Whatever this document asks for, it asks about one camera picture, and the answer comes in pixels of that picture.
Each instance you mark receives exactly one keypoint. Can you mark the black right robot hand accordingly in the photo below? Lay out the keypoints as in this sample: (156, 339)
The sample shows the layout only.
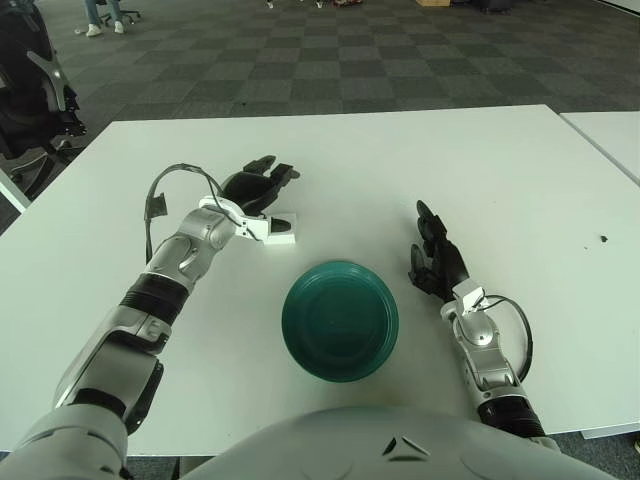
(447, 262)

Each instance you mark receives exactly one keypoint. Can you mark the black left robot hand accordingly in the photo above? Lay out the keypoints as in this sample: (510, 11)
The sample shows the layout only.
(250, 187)

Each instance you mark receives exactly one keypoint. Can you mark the white charger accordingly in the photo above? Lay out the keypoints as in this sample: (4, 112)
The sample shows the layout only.
(280, 240)

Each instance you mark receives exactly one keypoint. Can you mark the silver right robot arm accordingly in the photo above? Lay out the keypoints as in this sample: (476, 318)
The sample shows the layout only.
(480, 335)

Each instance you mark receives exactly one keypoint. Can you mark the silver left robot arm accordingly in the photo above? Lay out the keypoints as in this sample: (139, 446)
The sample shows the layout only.
(190, 245)

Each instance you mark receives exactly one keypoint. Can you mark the green plate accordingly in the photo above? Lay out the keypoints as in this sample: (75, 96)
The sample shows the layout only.
(340, 325)

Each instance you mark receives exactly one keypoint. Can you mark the grey robot torso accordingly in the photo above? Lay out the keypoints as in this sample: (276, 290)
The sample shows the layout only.
(400, 450)

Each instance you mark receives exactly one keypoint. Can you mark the white table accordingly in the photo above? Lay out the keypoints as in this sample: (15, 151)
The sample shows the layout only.
(610, 135)

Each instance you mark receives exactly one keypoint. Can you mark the black swivel chair base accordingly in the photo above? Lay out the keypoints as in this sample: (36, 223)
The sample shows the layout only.
(127, 16)

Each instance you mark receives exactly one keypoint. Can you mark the person legs white shoes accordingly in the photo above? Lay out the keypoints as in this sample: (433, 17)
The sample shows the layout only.
(94, 31)

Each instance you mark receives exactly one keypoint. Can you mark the white desk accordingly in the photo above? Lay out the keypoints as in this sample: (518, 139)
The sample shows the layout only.
(12, 192)

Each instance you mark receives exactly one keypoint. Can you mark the black office chair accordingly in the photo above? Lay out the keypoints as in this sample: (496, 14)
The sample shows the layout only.
(25, 100)

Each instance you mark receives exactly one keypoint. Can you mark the cardboard box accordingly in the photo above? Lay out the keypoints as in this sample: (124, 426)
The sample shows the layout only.
(434, 2)

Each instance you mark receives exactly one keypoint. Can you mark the black bag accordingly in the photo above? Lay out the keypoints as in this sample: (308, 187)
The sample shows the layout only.
(495, 5)

